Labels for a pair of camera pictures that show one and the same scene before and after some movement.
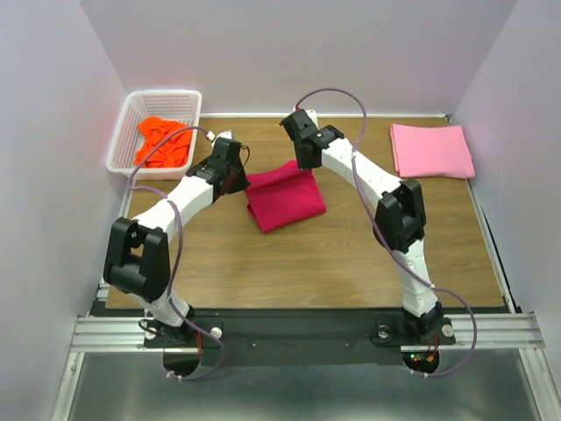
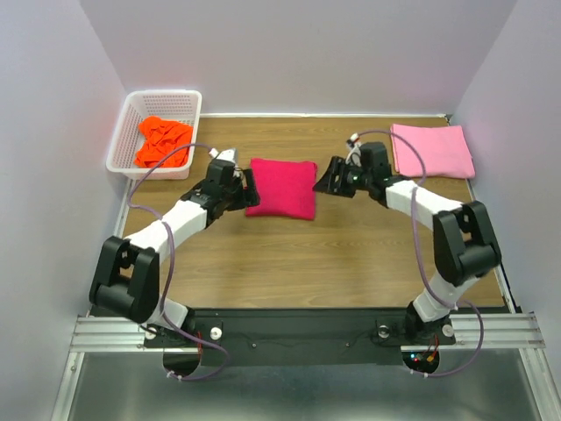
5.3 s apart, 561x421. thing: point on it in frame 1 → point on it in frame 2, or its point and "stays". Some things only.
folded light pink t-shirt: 431,151 stays
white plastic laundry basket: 179,106 stays
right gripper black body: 303,163 → 359,177
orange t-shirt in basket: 173,152 stays
